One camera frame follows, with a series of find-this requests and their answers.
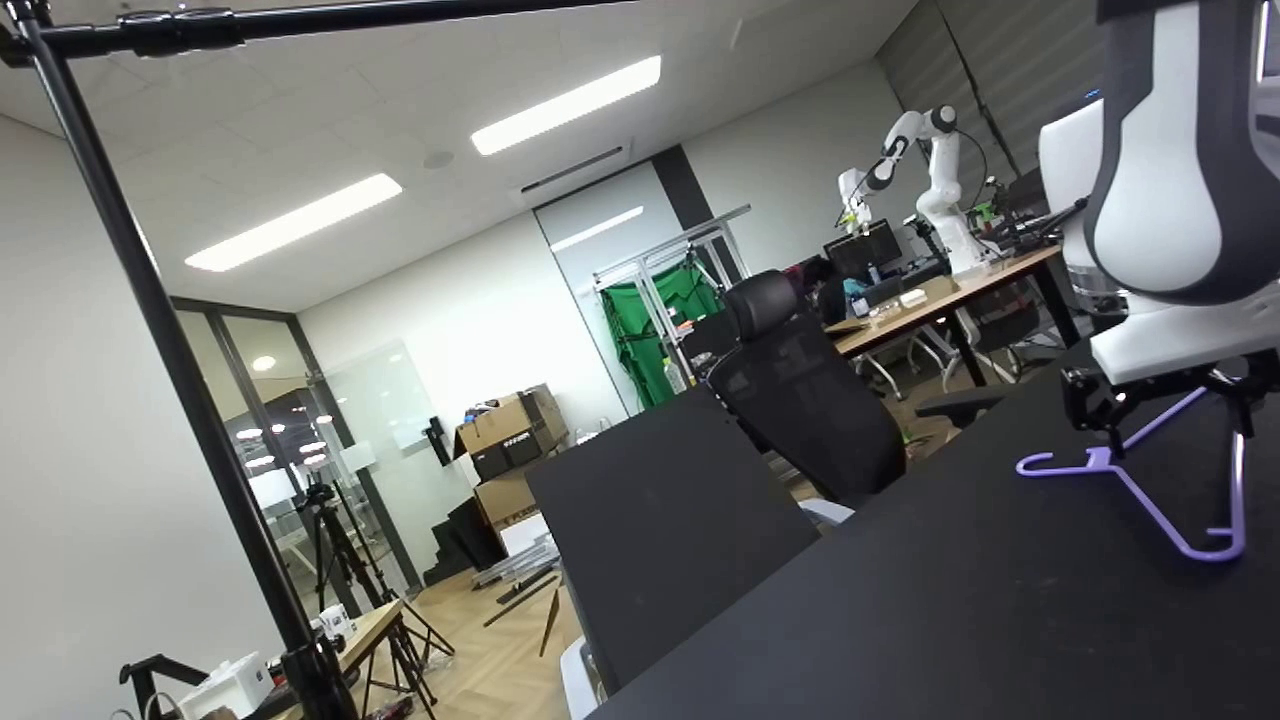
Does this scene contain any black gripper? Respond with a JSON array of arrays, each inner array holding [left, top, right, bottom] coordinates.
[[1057, 338, 1280, 449]]

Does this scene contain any rectangular ceiling light panel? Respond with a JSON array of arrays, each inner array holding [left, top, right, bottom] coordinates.
[[184, 172, 408, 277], [468, 53, 663, 161]]

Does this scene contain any white device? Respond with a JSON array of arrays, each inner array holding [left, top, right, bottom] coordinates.
[[178, 652, 282, 720]]

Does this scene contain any black low stand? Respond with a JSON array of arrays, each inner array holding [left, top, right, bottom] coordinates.
[[117, 652, 215, 720]]

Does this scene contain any green cloth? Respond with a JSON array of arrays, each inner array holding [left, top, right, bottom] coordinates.
[[598, 257, 732, 412]]

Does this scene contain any black camera tripod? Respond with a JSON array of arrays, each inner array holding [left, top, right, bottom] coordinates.
[[292, 476, 394, 616]]

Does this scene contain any large cardboard box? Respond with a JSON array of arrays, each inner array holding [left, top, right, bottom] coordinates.
[[458, 380, 571, 464]]

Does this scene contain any blue plastic clothes hanger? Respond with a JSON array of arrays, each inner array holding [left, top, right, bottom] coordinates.
[[1014, 383, 1251, 567]]

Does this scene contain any wooden desk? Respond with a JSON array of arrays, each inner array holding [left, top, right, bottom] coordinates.
[[824, 240, 1079, 391]]

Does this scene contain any wooden folding stand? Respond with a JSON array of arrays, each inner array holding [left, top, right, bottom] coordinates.
[[334, 595, 458, 720]]

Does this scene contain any black floor bag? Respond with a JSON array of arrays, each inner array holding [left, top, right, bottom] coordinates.
[[426, 496, 514, 587]]

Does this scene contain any black rack upright pole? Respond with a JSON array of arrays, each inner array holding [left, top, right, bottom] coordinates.
[[17, 23, 356, 720]]

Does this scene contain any metal clothes rack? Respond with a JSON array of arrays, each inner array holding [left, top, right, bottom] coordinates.
[[585, 198, 755, 404]]

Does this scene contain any black horizontal rack bar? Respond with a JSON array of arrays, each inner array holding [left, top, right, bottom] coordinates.
[[0, 0, 633, 71]]

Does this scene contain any black mesh office chair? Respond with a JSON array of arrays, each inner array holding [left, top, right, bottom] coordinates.
[[700, 268, 913, 510]]

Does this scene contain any black standing board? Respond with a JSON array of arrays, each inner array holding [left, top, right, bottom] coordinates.
[[529, 387, 824, 695]]

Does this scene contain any ceiling air vent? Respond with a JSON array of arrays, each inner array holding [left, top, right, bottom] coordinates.
[[518, 145, 628, 198]]

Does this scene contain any black desk monitor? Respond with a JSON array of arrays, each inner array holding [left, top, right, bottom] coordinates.
[[820, 219, 913, 279]]

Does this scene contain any wall whiteboard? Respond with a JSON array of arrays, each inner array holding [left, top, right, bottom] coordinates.
[[326, 334, 444, 464]]

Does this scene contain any small cardboard box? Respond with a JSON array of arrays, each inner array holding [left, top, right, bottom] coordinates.
[[472, 473, 539, 533]]

